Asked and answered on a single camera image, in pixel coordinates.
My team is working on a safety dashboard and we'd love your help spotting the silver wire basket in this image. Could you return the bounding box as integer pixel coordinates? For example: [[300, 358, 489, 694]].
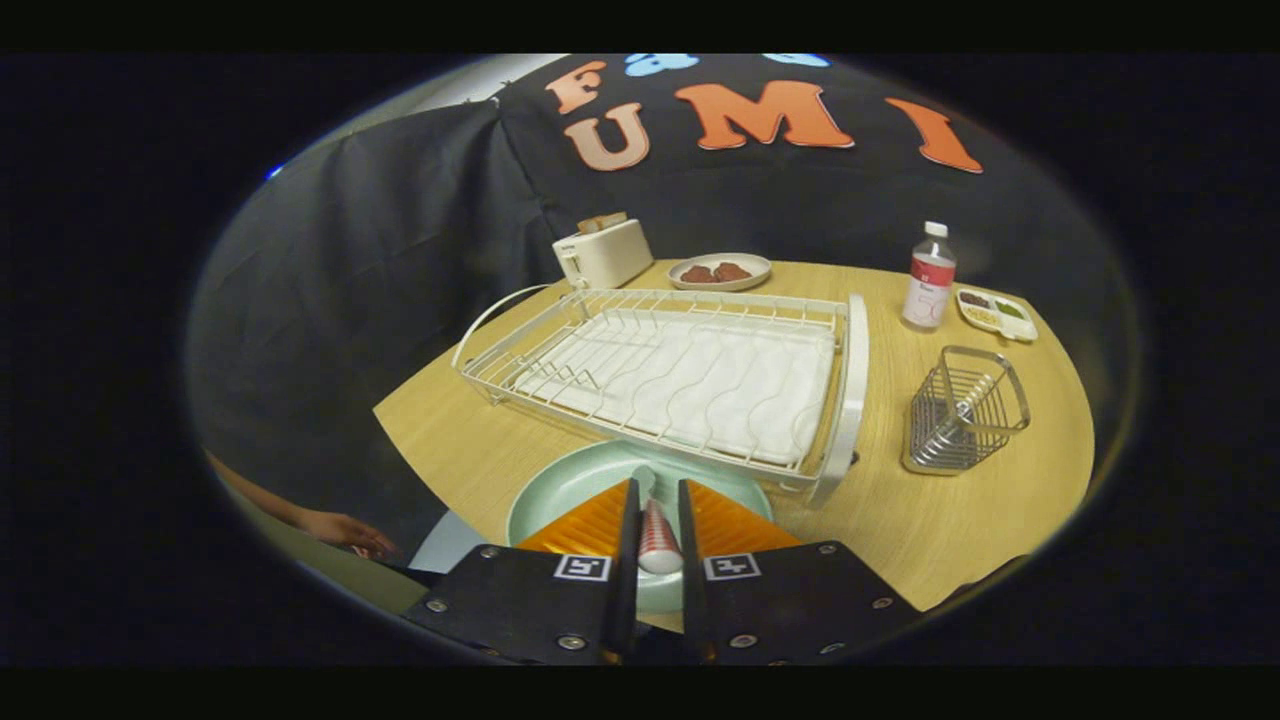
[[901, 345, 1032, 477]]

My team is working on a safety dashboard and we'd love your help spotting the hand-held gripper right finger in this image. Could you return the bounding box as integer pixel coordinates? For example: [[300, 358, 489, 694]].
[[677, 478, 926, 666]]

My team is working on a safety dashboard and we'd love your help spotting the pale green plate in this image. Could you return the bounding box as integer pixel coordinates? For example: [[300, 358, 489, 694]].
[[506, 440, 777, 616]]

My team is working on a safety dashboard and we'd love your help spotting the cream toaster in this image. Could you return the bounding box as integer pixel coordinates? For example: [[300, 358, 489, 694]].
[[552, 218, 656, 292]]

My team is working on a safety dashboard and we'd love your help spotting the white divided snack tray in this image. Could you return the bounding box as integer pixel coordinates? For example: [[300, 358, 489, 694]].
[[955, 287, 1039, 344]]

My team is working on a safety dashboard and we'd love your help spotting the beige plate with meat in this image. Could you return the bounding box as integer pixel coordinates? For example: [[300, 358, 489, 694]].
[[667, 252, 774, 293]]

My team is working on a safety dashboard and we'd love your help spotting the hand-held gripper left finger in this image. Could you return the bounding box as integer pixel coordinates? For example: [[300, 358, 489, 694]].
[[403, 478, 642, 666]]

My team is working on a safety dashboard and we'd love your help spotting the white wire dish rack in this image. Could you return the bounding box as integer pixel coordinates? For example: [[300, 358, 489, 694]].
[[452, 285, 871, 509]]

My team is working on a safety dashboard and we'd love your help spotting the clear bottle with red label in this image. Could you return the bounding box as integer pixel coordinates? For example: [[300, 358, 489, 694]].
[[901, 221, 958, 332]]

